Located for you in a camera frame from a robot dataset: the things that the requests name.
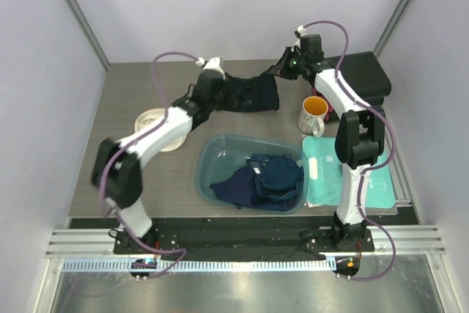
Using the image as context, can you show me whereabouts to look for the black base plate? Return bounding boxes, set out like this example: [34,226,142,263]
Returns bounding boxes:
[69,207,419,259]

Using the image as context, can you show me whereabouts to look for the bottom black pink case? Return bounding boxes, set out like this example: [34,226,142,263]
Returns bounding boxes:
[325,106,385,124]

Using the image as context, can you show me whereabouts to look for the middle black pink case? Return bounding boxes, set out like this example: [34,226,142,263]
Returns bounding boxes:
[350,84,392,106]

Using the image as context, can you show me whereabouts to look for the white slotted cable duct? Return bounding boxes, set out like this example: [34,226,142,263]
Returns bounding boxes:
[62,257,336,273]

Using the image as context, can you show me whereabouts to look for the aluminium frame rail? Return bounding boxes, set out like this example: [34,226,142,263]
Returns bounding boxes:
[46,226,446,262]

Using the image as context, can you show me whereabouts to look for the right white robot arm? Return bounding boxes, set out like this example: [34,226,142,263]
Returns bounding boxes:
[270,32,385,251]

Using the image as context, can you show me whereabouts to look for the black pink case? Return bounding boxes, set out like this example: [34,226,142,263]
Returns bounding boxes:
[325,106,385,124]
[340,51,391,89]
[350,84,392,106]

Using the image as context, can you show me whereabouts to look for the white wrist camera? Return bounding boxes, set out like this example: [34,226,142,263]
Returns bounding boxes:
[294,25,307,39]
[195,57,226,79]

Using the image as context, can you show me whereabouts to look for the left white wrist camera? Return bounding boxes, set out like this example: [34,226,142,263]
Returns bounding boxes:
[195,57,226,79]

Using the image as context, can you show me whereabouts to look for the teal silicone mat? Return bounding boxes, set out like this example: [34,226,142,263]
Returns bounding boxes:
[302,136,395,209]

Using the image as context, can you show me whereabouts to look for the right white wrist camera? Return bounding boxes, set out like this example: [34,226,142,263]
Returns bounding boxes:
[294,25,307,39]

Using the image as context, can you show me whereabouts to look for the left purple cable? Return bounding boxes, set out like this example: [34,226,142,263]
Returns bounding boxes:
[98,51,206,279]

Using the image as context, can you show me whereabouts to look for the white mug orange inside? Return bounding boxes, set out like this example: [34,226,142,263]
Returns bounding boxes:
[298,96,328,138]

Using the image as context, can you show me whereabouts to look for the teal plastic basin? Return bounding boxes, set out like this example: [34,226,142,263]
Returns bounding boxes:
[195,134,309,215]

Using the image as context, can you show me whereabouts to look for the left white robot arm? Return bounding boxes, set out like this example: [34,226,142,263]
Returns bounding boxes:
[91,68,225,254]

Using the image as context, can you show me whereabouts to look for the top black pink case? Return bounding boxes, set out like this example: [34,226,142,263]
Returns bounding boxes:
[340,51,391,89]

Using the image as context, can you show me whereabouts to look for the black bra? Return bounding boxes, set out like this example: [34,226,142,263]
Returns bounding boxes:
[217,72,279,113]

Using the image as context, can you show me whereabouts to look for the navy blue clothes pile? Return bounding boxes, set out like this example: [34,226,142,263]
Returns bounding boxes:
[210,154,304,212]

